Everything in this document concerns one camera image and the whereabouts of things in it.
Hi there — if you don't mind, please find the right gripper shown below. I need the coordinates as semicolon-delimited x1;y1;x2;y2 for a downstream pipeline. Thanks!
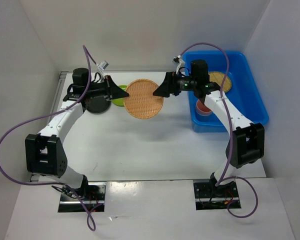
153;71;198;97

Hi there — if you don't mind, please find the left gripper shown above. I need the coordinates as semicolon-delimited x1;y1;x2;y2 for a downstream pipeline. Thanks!
85;75;129;101

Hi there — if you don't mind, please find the black plastic plate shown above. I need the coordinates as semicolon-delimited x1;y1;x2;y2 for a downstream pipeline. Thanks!
86;97;111;114

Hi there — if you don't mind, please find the brown woven bamboo tray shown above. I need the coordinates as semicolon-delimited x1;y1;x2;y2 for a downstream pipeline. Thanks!
123;78;164;120

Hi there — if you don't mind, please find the pink plastic cup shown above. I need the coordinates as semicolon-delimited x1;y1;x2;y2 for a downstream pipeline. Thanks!
195;99;212;116

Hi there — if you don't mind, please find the green-rimmed bamboo tray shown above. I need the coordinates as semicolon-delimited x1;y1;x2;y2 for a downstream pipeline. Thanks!
208;71;232;93

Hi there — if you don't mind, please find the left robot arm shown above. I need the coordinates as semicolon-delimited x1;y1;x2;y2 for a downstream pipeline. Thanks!
25;68;129;200

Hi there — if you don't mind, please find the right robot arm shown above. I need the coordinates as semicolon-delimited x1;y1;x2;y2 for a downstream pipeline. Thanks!
153;59;265;197

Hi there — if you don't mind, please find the blue plastic bin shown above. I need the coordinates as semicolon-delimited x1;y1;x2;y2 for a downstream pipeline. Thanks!
182;50;269;133

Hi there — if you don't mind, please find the green plastic plate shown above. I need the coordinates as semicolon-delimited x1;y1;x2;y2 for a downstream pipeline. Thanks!
111;84;128;108

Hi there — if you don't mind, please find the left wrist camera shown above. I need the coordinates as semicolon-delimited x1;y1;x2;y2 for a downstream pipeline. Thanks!
96;61;109;79

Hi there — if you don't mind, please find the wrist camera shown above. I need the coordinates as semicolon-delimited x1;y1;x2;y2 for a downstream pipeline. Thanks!
172;55;185;73
96;61;109;79

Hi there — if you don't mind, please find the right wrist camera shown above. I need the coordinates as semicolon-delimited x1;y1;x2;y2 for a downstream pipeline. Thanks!
172;55;185;73

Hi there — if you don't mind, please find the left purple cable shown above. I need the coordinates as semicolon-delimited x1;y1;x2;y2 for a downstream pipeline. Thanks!
0;45;101;231

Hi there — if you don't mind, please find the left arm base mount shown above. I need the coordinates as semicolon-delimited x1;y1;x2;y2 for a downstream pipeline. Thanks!
52;181;107;213

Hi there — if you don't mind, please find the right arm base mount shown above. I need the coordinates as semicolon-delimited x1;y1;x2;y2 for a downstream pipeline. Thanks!
193;179;241;211

